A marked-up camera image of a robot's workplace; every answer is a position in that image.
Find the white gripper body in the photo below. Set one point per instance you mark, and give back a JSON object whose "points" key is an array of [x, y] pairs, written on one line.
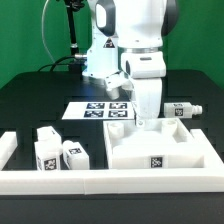
{"points": [[145, 72]]}

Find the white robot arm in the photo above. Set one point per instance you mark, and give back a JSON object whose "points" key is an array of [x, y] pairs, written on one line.
{"points": [[126, 50]]}

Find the white sheet with tags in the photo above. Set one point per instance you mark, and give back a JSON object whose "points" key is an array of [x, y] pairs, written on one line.
{"points": [[98, 111]]}

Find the white U-shaped obstacle fence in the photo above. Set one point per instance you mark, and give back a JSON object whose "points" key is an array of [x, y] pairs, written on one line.
{"points": [[104, 181]]}

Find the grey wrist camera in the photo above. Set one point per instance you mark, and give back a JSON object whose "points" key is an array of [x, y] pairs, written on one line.
{"points": [[115, 81]]}

